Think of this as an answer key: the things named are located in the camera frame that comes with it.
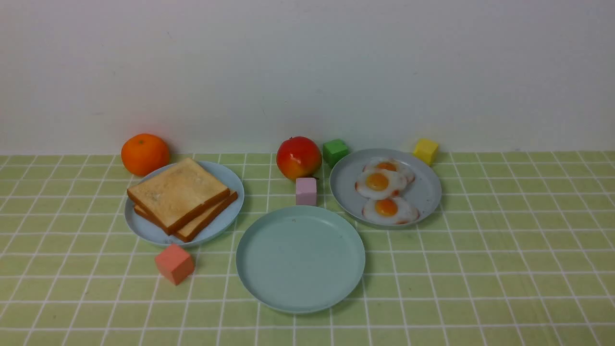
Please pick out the toast slice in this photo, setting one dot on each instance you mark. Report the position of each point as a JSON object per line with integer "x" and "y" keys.
{"x": 178, "y": 194}
{"x": 210, "y": 223}

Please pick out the pink cube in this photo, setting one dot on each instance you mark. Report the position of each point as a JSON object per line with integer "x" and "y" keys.
{"x": 306, "y": 191}

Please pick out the red apple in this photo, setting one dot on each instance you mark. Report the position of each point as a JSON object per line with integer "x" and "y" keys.
{"x": 298, "y": 157}

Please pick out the green cube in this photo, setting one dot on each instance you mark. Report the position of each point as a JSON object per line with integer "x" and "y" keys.
{"x": 333, "y": 151}

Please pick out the teal centre plate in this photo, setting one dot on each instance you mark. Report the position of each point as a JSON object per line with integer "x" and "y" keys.
{"x": 300, "y": 259}

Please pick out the grey blue right plate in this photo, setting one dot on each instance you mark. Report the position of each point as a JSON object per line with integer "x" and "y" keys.
{"x": 424, "y": 193}

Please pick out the yellow cube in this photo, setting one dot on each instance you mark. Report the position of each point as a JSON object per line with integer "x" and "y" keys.
{"x": 426, "y": 150}

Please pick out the salmon red cube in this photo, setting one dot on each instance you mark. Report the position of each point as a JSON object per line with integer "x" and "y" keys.
{"x": 175, "y": 264}

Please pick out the orange fruit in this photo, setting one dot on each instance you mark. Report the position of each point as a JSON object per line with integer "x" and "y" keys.
{"x": 145, "y": 153}

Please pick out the light blue left plate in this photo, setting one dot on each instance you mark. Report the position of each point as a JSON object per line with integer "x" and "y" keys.
{"x": 146, "y": 227}

